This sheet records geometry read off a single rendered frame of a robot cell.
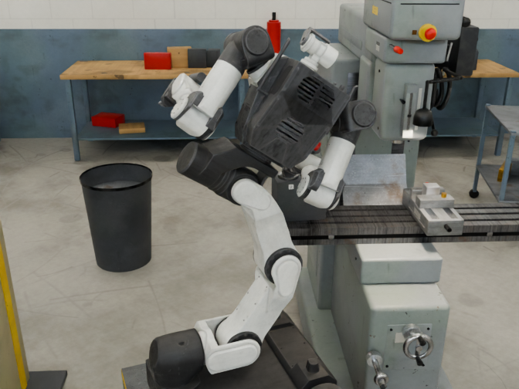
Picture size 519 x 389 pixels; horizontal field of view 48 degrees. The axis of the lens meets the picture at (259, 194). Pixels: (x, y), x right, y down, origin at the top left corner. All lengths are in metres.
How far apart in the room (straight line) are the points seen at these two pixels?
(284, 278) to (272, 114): 0.62
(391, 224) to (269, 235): 0.74
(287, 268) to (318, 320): 1.19
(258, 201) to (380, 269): 0.77
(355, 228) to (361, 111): 0.74
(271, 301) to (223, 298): 1.64
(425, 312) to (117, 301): 2.04
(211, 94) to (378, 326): 1.18
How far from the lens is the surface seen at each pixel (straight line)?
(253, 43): 1.80
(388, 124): 2.42
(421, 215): 2.59
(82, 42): 6.77
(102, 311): 3.74
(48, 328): 3.68
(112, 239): 3.98
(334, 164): 1.94
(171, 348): 2.15
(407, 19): 2.22
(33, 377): 3.31
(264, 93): 1.81
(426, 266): 2.55
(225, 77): 1.80
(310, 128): 1.79
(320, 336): 3.11
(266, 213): 1.95
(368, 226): 2.55
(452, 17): 2.27
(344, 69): 2.81
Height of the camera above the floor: 2.05
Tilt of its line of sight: 23 degrees down
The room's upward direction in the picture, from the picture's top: straight up
